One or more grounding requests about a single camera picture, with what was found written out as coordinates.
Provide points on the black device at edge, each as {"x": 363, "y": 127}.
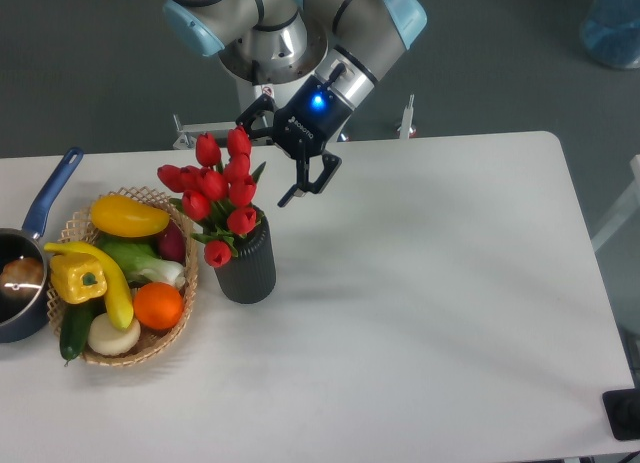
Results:
{"x": 622, "y": 409}

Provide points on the red onion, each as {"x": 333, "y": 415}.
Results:
{"x": 171, "y": 244}

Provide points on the green lettuce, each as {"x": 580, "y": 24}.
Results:
{"x": 140, "y": 263}

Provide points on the woven wicker basket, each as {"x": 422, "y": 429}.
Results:
{"x": 151, "y": 342}

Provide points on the blue transparent container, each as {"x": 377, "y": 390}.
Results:
{"x": 610, "y": 33}

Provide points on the white frame at right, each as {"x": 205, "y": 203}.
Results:
{"x": 623, "y": 208}

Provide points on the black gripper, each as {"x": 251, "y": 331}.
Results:
{"x": 312, "y": 118}

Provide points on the brown food in pan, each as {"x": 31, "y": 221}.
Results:
{"x": 22, "y": 278}

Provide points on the yellow mango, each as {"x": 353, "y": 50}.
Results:
{"x": 122, "y": 216}

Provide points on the yellow squash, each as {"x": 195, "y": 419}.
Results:
{"x": 118, "y": 297}

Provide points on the blue saucepan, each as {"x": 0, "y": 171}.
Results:
{"x": 21, "y": 318}

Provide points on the orange fruit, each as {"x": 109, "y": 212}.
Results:
{"x": 158, "y": 306}

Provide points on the yellow bell pepper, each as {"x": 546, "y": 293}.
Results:
{"x": 77, "y": 277}

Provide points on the dark grey ribbed vase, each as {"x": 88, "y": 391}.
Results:
{"x": 250, "y": 277}

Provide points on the red tulip bouquet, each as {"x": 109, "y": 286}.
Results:
{"x": 218, "y": 195}

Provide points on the green cucumber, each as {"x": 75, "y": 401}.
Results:
{"x": 75, "y": 327}

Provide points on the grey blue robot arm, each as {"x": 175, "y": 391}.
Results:
{"x": 371, "y": 34}

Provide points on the white round onion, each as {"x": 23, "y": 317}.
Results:
{"x": 107, "y": 340}

